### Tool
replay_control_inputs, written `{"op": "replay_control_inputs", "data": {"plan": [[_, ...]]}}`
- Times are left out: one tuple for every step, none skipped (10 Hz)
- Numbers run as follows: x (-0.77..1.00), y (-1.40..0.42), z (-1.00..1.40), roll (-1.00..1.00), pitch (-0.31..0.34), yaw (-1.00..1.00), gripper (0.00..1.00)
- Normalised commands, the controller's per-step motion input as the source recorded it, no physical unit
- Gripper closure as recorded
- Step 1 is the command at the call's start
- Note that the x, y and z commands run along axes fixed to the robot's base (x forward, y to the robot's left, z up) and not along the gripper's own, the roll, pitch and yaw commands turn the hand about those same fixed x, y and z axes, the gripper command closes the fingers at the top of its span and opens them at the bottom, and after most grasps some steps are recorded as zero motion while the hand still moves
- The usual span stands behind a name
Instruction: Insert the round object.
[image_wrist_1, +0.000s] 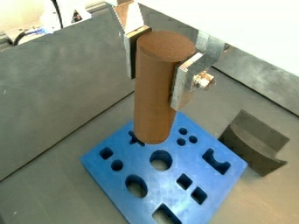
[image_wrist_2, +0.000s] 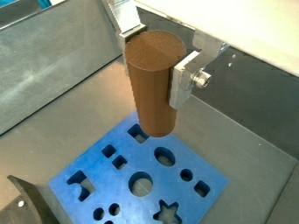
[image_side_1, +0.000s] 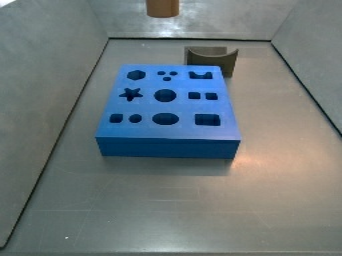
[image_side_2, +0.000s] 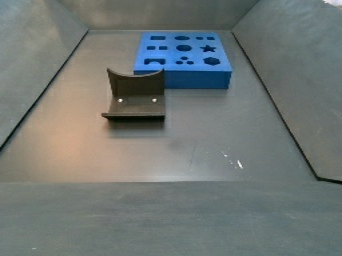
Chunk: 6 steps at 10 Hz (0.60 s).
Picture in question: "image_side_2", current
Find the black curved holder stand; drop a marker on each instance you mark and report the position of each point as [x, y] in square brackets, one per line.
[136, 89]

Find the blue shape sorter block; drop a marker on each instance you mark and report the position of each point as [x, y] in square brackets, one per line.
[191, 57]

